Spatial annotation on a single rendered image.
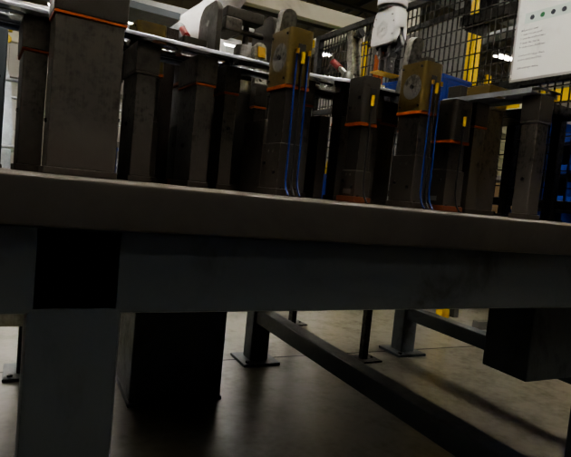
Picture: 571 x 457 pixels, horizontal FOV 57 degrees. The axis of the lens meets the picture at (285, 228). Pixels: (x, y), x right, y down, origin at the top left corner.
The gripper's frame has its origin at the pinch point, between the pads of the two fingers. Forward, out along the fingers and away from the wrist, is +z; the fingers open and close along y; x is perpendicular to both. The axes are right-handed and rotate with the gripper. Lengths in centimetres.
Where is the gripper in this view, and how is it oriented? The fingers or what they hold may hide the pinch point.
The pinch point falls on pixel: (386, 66)
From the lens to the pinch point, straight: 157.5
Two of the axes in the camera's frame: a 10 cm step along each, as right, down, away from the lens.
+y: 5.0, 1.1, -8.6
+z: -0.9, 9.9, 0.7
